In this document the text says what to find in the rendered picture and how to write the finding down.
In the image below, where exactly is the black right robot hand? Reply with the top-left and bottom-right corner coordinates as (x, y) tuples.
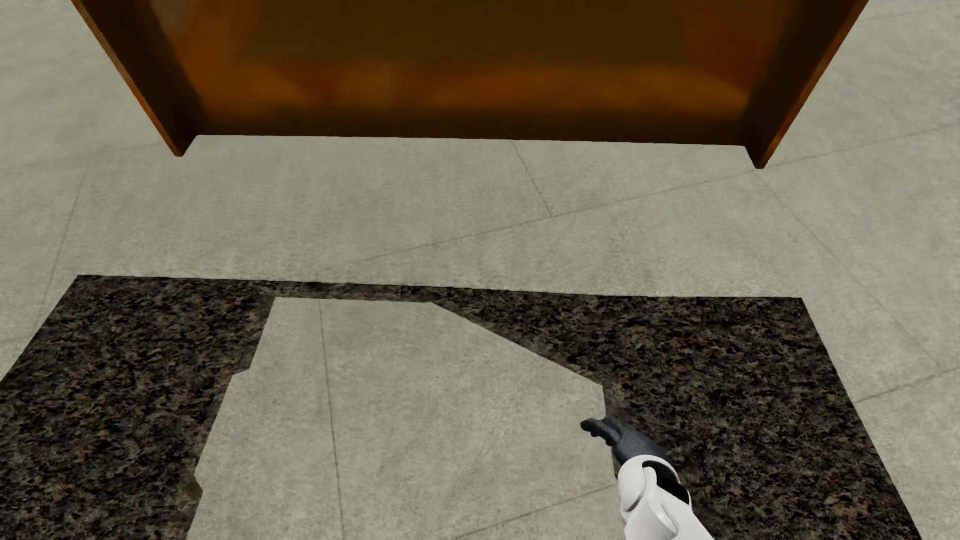
(579, 416), (672, 477)

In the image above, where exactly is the brown wooden counter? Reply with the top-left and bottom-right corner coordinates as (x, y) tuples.
(71, 0), (871, 170)

